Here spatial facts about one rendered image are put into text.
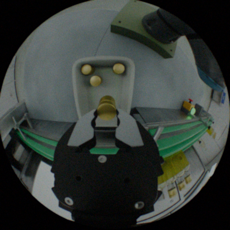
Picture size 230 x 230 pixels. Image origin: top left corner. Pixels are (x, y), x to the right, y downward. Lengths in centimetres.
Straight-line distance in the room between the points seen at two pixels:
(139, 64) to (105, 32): 20
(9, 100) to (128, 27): 357
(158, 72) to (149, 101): 14
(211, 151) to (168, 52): 638
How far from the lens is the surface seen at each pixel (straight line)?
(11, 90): 361
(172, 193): 36
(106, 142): 27
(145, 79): 32
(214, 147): 638
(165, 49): 33
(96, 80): 22
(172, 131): 30
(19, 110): 78
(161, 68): 37
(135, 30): 30
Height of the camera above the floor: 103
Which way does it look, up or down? 60 degrees down
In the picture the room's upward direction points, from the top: 174 degrees clockwise
